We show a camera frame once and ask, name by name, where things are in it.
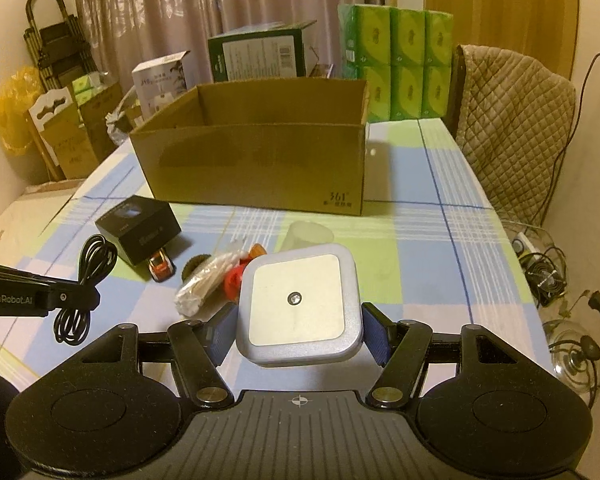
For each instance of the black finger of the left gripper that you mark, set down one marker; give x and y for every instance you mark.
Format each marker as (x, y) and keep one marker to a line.
(63, 293)

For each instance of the red yellow toy car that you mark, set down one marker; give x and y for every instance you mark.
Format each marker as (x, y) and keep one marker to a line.
(160, 266)

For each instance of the bag of cotton swabs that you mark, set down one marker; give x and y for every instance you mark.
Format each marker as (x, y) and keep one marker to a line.
(205, 278)

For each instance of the white square night light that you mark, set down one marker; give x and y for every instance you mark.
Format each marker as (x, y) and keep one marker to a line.
(300, 307)

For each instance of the pink curtain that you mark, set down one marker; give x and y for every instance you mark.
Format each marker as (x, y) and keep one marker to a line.
(124, 33)

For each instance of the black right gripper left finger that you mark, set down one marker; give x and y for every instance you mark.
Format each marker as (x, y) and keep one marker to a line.
(198, 349)

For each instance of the wooden door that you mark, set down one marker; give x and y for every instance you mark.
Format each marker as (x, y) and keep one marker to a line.
(544, 29)

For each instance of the brown carton with white flap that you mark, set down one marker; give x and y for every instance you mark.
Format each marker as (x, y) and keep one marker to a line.
(76, 134)

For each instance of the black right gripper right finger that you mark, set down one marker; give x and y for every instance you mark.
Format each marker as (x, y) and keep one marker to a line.
(400, 349)

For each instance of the dark green product box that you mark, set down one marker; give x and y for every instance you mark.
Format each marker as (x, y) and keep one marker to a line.
(270, 50)

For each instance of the checkered tablecloth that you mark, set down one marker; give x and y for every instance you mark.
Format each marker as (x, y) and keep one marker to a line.
(428, 247)

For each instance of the white product box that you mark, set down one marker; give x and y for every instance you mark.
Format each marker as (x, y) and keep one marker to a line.
(161, 81)

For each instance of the red Doraemon toy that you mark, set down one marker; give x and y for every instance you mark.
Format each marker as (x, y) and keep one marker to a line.
(233, 279)

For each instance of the open brown cardboard box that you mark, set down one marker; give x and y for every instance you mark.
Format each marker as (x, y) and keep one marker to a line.
(281, 143)

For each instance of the chair with quilted cover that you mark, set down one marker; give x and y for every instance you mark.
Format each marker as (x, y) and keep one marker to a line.
(512, 118)

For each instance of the green tissue pack bundle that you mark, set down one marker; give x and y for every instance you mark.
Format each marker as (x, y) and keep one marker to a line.
(404, 55)

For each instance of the folded black hand trolley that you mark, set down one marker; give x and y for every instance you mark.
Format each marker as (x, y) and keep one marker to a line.
(60, 52)

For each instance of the small black box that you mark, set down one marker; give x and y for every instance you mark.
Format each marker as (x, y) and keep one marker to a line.
(139, 227)

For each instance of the translucent plastic cup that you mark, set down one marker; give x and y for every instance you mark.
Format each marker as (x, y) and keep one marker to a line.
(303, 234)

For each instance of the yellow plastic bag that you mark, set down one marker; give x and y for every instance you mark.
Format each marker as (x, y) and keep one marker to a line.
(18, 93)

